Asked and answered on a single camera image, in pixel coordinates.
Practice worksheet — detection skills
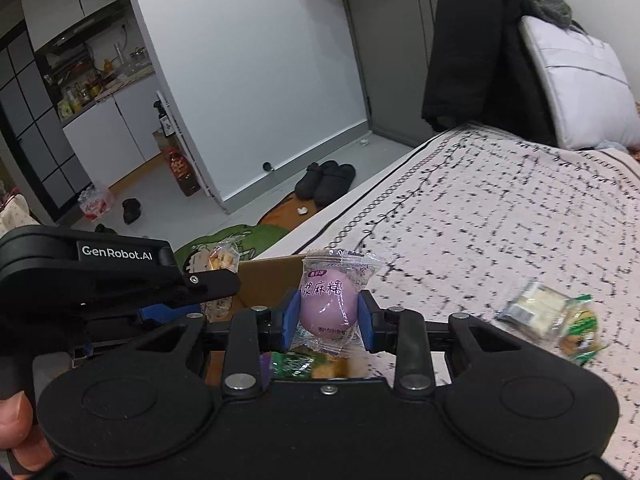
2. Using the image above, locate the white pillow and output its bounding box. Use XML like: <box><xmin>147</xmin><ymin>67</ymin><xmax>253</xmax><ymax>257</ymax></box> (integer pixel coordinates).
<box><xmin>519</xmin><ymin>14</ymin><xmax>635</xmax><ymax>152</ymax></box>

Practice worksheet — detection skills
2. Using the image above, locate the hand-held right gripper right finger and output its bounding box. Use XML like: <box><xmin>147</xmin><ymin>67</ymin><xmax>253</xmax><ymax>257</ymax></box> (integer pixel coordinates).
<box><xmin>357</xmin><ymin>289</ymin><xmax>532</xmax><ymax>393</ymax></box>

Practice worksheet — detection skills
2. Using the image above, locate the patterned white bed blanket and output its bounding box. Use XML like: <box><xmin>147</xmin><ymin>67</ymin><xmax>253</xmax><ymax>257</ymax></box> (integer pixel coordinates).
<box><xmin>292</xmin><ymin>120</ymin><xmax>640</xmax><ymax>480</ymax></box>

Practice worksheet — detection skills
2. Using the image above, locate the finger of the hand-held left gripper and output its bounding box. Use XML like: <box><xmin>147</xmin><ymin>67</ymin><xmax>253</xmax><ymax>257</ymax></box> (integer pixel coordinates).
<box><xmin>170</xmin><ymin>267</ymin><xmax>242</xmax><ymax>309</ymax></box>
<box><xmin>135</xmin><ymin>304</ymin><xmax>207</xmax><ymax>335</ymax></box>

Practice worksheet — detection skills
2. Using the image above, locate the grey white snack packet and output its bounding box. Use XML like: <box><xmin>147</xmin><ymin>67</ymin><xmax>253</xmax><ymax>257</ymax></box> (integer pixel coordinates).
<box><xmin>495</xmin><ymin>281</ymin><xmax>570</xmax><ymax>347</ymax></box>

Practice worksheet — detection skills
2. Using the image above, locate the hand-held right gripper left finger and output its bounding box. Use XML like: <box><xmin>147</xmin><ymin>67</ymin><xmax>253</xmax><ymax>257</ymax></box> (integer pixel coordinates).
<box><xmin>134</xmin><ymin>286</ymin><xmax>302</xmax><ymax>395</ymax></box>

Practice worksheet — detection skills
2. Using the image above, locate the black framed glass door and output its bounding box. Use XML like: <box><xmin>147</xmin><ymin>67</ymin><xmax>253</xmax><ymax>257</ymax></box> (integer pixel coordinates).
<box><xmin>0</xmin><ymin>19</ymin><xmax>93</xmax><ymax>225</ymax></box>

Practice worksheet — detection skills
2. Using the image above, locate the bright green snack packet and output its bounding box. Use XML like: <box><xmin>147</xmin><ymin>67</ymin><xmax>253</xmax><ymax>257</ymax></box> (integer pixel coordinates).
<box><xmin>259</xmin><ymin>350</ymin><xmax>322</xmax><ymax>382</ymax></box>

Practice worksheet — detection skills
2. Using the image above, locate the orange floor mat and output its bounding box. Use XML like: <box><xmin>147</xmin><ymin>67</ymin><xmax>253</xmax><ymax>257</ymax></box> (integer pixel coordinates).
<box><xmin>259</xmin><ymin>191</ymin><xmax>322</xmax><ymax>227</ymax></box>

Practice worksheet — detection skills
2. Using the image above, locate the person's left hand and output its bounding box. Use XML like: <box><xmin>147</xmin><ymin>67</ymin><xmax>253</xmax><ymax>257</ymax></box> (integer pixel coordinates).
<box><xmin>0</xmin><ymin>389</ymin><xmax>55</xmax><ymax>477</ymax></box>

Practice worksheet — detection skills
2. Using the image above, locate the brown cardboard box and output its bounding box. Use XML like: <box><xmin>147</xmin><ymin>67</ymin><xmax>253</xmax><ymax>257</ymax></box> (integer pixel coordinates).
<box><xmin>200</xmin><ymin>255</ymin><xmax>362</xmax><ymax>382</ymax></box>

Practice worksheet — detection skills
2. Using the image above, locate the black slipper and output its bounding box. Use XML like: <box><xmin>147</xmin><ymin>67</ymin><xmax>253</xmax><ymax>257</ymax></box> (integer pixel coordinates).
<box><xmin>312</xmin><ymin>160</ymin><xmax>357</xmax><ymax>207</ymax></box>
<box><xmin>294</xmin><ymin>162</ymin><xmax>325</xmax><ymax>202</ymax></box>

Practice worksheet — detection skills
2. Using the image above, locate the green yellow snack packet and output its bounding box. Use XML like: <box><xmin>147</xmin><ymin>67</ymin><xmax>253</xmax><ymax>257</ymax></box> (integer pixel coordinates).
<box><xmin>556</xmin><ymin>296</ymin><xmax>607</xmax><ymax>367</ymax></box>

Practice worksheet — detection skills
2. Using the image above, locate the cooking oil bottle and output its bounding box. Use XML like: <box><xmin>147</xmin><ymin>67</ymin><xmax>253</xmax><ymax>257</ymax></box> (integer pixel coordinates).
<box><xmin>167</xmin><ymin>147</ymin><xmax>202</xmax><ymax>197</ymax></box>

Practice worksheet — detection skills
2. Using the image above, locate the purple mochi packet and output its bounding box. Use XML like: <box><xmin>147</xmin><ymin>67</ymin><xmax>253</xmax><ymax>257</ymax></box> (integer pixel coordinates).
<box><xmin>296</xmin><ymin>248</ymin><xmax>386</xmax><ymax>360</ymax></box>

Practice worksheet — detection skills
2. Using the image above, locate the dotted beige cloth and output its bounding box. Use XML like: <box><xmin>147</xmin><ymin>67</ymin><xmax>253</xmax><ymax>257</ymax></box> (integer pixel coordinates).
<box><xmin>0</xmin><ymin>191</ymin><xmax>40</xmax><ymax>235</ymax></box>

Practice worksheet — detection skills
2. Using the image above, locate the white wall cabinet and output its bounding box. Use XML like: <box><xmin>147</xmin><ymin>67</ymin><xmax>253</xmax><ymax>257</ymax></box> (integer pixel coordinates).
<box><xmin>19</xmin><ymin>0</ymin><xmax>132</xmax><ymax>53</ymax></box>

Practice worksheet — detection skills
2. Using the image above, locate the white kitchen cabinet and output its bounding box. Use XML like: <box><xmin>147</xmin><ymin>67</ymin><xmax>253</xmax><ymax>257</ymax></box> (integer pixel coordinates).
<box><xmin>61</xmin><ymin>87</ymin><xmax>163</xmax><ymax>188</ymax></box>

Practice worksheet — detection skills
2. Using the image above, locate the row of kitchen counter bottles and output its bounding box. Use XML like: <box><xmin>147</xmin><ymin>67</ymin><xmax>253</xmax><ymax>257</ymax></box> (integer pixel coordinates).
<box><xmin>42</xmin><ymin>45</ymin><xmax>153</xmax><ymax>121</ymax></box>

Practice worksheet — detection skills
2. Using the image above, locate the grey wardrobe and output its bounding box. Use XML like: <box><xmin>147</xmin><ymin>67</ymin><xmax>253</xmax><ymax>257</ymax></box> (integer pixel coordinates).
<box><xmin>339</xmin><ymin>0</ymin><xmax>453</xmax><ymax>147</ymax></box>

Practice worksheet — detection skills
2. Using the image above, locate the dark glass bottle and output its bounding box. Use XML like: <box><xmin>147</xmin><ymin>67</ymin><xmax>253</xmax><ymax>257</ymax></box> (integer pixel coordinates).
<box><xmin>156</xmin><ymin>101</ymin><xmax>179</xmax><ymax>139</ymax></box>

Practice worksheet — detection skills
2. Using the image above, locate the green cartoon rug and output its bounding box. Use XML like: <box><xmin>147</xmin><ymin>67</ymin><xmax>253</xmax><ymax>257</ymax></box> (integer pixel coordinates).
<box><xmin>174</xmin><ymin>222</ymin><xmax>292</xmax><ymax>273</ymax></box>

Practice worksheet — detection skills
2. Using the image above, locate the small brown carton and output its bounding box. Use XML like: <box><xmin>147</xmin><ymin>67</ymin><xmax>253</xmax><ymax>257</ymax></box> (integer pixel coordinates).
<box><xmin>152</xmin><ymin>129</ymin><xmax>175</xmax><ymax>162</ymax></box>

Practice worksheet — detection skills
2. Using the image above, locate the black coat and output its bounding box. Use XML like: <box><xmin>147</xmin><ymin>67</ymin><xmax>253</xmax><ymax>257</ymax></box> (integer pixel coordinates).
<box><xmin>421</xmin><ymin>0</ymin><xmax>560</xmax><ymax>147</ymax></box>

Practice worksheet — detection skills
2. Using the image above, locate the clear orange cracker packet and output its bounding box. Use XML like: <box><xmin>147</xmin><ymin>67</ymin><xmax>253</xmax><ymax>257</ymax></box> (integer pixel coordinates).
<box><xmin>204</xmin><ymin>240</ymin><xmax>242</xmax><ymax>323</ymax></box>

